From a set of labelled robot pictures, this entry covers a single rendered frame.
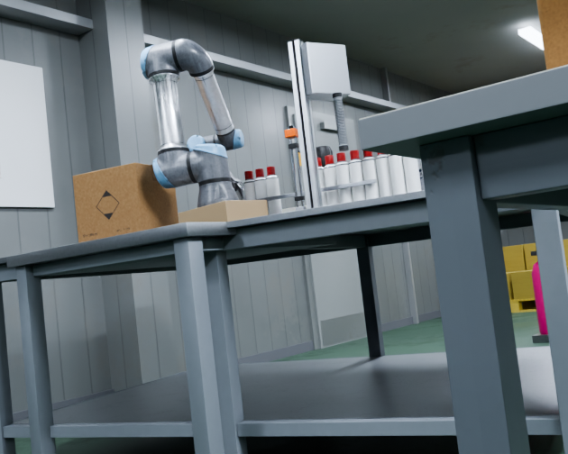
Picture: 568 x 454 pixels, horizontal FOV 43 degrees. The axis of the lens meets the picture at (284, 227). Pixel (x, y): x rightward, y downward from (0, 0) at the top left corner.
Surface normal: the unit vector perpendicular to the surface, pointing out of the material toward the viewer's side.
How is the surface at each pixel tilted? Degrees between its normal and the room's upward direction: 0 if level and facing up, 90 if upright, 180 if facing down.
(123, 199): 90
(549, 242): 90
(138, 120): 90
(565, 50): 90
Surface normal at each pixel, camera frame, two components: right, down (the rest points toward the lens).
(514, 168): -0.60, 0.01
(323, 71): 0.47, -0.12
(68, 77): 0.79, -0.14
